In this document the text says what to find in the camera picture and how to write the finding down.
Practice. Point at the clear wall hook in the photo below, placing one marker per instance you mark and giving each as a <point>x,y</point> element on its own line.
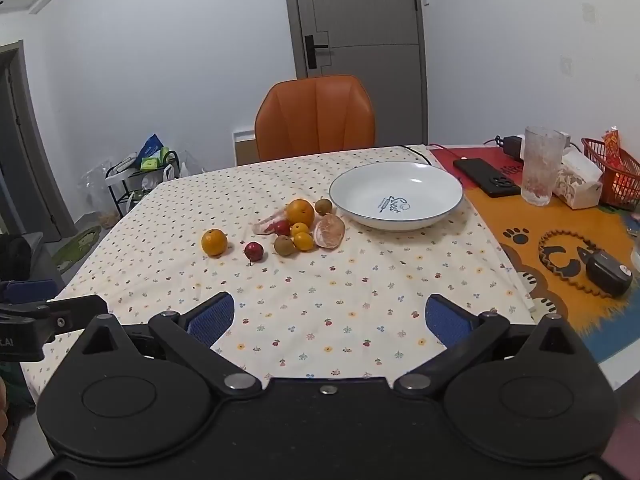
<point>589,12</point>
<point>566,64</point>

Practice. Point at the printed tissue box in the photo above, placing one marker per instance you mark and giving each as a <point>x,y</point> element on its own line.
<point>580,180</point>

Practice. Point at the white plate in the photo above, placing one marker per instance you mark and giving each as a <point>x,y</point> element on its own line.
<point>395,195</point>

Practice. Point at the small kumquat orange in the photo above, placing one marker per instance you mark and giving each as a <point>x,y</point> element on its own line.
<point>300,228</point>
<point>303,241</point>

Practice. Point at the small red fruit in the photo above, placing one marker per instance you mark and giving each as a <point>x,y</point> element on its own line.
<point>254,251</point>
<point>281,228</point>

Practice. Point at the red mat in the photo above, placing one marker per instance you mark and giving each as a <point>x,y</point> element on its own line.
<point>450,152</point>

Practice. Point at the clear drinking glass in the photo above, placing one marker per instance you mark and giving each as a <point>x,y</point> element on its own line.
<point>542,170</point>

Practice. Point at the black handheld device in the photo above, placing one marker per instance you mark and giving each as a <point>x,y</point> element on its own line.
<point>607,272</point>

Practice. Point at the pink pomelo segment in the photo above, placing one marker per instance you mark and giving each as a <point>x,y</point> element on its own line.
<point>262,225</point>

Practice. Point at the black smartphone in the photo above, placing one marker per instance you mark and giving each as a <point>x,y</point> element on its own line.
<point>487,177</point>

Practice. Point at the blue bag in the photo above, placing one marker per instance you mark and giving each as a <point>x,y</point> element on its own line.
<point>150,146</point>

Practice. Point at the black charger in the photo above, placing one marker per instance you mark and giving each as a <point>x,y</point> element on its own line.
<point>512,147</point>

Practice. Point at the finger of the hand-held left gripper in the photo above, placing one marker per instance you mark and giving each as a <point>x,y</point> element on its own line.
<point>30,291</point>
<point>75,312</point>

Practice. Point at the large orange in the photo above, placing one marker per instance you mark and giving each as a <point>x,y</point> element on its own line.
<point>300,212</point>

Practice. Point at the peeled pomelo segment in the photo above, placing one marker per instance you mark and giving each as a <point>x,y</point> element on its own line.
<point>329,231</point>

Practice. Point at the green floor rug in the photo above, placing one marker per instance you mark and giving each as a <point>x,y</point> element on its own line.
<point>75,250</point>

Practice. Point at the red plastic basket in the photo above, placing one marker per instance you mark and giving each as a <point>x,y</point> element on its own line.
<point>622,185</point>

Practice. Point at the floral print tablecloth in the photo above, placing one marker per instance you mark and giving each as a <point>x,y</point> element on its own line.
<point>325,300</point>

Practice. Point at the black metal rack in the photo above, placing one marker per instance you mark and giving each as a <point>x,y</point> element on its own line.
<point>120,180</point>

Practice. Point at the medium orange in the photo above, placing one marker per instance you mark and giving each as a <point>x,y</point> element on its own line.
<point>214,242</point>

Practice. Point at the cardboard box with white lid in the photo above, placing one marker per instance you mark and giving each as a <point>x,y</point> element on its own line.
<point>245,150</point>

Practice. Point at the orange chair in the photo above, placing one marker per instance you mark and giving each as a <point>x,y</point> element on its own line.
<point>315,120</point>

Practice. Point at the grey door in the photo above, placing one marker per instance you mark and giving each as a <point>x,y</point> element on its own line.
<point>360,10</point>

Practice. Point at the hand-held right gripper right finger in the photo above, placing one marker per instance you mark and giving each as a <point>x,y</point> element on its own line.
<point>447,320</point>

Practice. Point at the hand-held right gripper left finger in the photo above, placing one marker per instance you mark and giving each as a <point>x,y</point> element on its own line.
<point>212,317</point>

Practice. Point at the clear plastic bag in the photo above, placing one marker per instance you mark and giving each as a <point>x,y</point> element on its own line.
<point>97,185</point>

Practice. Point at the red snack packet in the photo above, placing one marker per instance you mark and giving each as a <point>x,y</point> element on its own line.
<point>614,152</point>

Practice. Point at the orange paw print mat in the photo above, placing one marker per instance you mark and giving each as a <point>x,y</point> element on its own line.
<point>530,215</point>

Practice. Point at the black bag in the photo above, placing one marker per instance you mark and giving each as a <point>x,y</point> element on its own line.
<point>14,257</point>

